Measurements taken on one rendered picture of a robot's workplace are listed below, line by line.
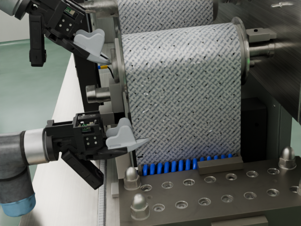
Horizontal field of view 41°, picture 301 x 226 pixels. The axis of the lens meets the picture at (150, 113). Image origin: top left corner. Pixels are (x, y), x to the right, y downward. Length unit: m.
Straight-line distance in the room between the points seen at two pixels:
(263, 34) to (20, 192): 0.61
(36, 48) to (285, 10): 0.50
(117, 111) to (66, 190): 0.29
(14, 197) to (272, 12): 0.68
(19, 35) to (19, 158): 5.85
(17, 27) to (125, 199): 5.94
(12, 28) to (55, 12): 5.84
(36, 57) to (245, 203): 0.51
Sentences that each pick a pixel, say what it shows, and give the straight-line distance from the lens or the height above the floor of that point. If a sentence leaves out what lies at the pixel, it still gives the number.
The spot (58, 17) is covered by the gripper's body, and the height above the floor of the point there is 1.37.
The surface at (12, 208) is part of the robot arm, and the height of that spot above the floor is 0.99.
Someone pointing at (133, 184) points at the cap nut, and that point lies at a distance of 0.83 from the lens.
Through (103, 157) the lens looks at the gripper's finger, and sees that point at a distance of 0.84.
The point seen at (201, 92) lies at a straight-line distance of 0.84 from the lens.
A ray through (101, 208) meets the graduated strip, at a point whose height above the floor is 0.90.
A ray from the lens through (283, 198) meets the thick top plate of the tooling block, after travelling 0.81.
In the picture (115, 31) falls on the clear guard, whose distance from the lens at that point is 1.84.
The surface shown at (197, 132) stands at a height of 1.10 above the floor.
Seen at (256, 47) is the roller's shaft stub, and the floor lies 1.26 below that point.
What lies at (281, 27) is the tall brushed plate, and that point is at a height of 1.30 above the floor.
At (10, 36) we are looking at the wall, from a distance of 6.70.
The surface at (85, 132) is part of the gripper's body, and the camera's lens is 0.83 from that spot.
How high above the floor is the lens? 1.52
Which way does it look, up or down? 25 degrees down
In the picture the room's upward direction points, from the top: 6 degrees counter-clockwise
